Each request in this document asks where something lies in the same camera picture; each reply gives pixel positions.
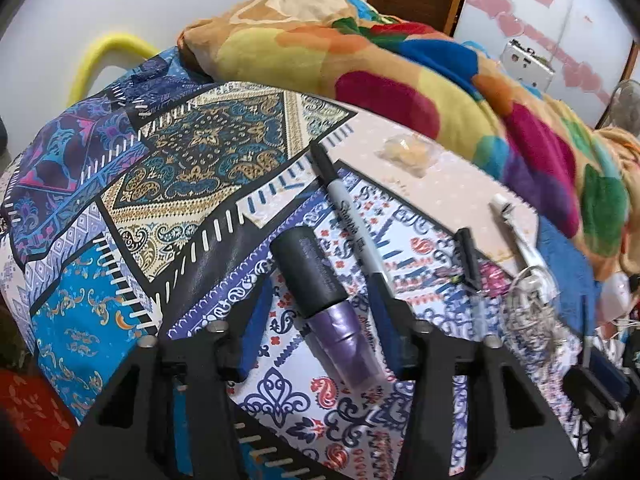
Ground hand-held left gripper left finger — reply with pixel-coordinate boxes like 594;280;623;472
59;272;281;480

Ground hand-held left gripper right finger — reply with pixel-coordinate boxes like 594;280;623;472
367;280;586;480

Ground purple nail polish bottle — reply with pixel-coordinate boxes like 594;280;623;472
270;227;383;391

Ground black capped clear pen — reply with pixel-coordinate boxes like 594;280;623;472
454;227;491;341

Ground grey marker pen black cap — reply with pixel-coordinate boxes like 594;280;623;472
308;141;387;288

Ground white plastic tube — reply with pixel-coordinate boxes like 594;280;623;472
489;194;558;301

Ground patterned patchwork bedsheet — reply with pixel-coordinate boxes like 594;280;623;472
0;47;601;480

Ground clear wrapper with yellow contents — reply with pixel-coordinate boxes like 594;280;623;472
382;134;441;177

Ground blue towel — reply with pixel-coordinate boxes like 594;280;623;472
537;215;601;336

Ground dark bag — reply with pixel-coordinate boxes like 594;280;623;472
562;345;631;431

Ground white plastic object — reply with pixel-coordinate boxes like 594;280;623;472
597;272;633;321

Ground red patterned cloth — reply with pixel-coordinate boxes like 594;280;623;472
0;367;76;476

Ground colourful fleece blanket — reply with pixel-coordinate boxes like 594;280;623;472
176;0;640;281

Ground white box device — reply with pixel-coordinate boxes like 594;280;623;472
501;39;556;92

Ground standing fan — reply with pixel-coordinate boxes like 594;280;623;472
602;79;640;133

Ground yellow bed rail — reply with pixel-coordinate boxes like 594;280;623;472
67;33;161;108

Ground pink heart wall stickers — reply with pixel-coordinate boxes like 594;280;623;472
465;0;608;93

